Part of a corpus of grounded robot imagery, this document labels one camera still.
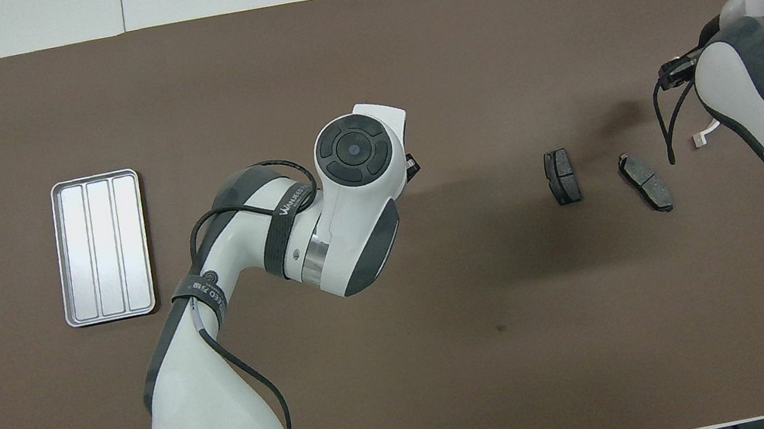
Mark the dark grey curved brake pad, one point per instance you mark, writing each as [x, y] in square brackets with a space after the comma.
[646, 182]

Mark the brown table mat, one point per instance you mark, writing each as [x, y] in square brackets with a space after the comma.
[453, 351]

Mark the white semicircular bracket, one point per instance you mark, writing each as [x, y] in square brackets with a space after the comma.
[699, 140]

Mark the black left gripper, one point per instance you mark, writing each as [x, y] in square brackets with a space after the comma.
[411, 167]

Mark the dark grey rectangular brake pad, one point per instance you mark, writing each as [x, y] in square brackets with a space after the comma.
[562, 176]

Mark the silver metal tray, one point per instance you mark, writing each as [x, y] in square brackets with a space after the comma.
[105, 247]

